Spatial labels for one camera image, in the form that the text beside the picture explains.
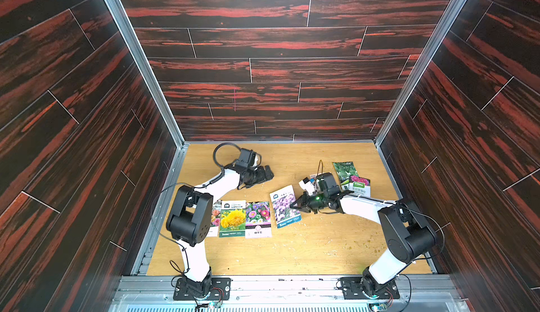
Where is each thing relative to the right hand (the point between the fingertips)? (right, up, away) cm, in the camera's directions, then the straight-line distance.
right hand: (293, 204), depth 90 cm
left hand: (-11, +12, +5) cm, 17 cm away
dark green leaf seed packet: (+29, +14, +18) cm, 37 cm away
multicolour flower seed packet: (-34, -11, -1) cm, 36 cm away
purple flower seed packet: (-5, +2, +1) cm, 5 cm away
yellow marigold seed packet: (-26, -7, +1) cm, 27 cm away
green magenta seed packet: (+35, +6, +12) cm, 38 cm away
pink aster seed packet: (-15, -7, +1) cm, 17 cm away
